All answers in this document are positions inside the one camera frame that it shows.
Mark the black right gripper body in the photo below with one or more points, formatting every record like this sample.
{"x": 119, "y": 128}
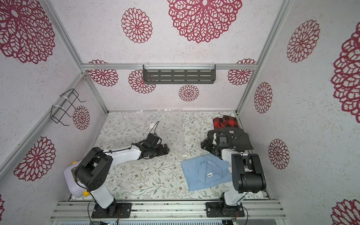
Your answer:
{"x": 208, "y": 143}

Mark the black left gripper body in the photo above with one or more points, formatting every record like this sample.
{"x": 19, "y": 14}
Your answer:
{"x": 157, "y": 151}

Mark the dark grey shirt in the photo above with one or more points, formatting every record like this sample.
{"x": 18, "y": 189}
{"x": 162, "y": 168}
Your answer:
{"x": 240, "y": 139}

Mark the light blue shirt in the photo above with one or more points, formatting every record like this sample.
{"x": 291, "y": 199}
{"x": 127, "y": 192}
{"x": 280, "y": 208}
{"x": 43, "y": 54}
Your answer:
{"x": 205, "y": 171}

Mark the clear plastic vacuum bag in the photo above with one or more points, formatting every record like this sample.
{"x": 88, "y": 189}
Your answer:
{"x": 121, "y": 129}

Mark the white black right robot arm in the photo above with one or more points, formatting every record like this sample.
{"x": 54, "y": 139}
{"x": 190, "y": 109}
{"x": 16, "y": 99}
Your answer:
{"x": 246, "y": 170}

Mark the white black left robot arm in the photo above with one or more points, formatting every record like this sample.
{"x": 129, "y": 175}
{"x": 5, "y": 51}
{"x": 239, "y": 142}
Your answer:
{"x": 91, "y": 172}

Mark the red black plaid shirt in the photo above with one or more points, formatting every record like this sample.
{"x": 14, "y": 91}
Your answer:
{"x": 225, "y": 121}

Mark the lilac toy toaster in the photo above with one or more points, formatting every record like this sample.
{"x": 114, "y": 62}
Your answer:
{"x": 76, "y": 189}

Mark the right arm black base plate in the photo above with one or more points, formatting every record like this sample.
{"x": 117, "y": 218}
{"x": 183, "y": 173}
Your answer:
{"x": 215, "y": 210}

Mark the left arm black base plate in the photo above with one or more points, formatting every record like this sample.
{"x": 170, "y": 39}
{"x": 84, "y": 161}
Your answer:
{"x": 115, "y": 210}

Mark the dark grey wall shelf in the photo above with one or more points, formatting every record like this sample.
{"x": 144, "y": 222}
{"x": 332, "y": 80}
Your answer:
{"x": 178, "y": 75}

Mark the black wire wall rack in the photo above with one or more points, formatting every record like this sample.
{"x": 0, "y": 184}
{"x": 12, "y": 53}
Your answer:
{"x": 59, "y": 111}

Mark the aluminium mounting rail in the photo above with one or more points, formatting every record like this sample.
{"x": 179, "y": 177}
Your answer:
{"x": 166, "y": 210}

